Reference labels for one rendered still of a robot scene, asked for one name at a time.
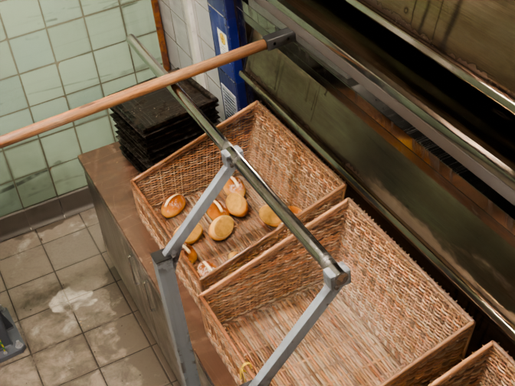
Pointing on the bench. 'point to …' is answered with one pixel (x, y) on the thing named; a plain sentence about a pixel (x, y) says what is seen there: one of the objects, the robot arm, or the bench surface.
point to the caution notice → (222, 41)
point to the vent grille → (229, 102)
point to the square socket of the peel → (279, 38)
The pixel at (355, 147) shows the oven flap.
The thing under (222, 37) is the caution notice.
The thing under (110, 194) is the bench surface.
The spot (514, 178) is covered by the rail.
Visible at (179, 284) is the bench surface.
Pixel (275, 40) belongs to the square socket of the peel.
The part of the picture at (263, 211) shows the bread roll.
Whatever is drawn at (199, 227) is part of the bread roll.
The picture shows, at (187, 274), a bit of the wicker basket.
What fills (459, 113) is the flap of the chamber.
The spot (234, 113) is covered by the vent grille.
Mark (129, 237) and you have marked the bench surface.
